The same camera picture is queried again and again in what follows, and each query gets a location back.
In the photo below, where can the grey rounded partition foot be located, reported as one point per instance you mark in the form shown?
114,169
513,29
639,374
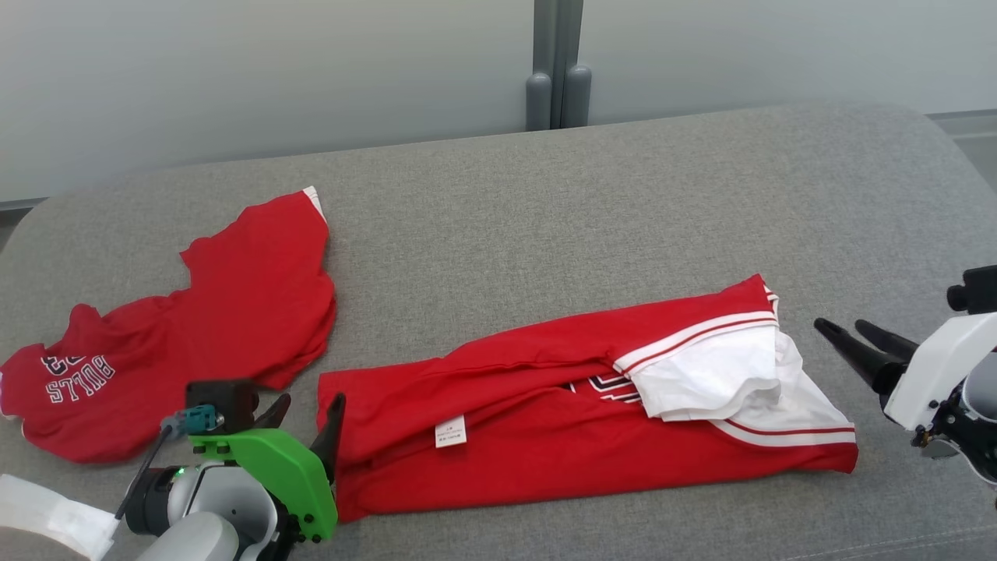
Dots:
576,97
537,105

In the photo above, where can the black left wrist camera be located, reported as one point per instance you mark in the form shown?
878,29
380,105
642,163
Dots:
226,401

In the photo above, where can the grey partition post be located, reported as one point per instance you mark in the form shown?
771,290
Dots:
558,39

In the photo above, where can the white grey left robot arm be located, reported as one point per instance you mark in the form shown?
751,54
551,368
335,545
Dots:
202,514

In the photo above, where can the red Bulls print shorts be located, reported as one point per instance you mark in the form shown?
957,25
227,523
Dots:
249,312

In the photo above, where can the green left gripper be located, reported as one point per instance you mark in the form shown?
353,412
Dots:
288,467

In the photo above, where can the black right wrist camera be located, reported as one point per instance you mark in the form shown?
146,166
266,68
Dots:
977,288

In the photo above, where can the white tape label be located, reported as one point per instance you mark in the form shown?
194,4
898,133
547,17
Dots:
54,514

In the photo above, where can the grey fabric sofa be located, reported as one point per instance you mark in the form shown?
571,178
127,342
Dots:
545,234

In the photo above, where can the red shirt with white sleeves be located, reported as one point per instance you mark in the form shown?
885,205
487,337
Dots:
530,460

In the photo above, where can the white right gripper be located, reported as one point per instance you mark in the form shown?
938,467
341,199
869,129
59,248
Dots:
942,374

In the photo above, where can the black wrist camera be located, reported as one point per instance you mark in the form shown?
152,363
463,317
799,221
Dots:
226,401
977,288

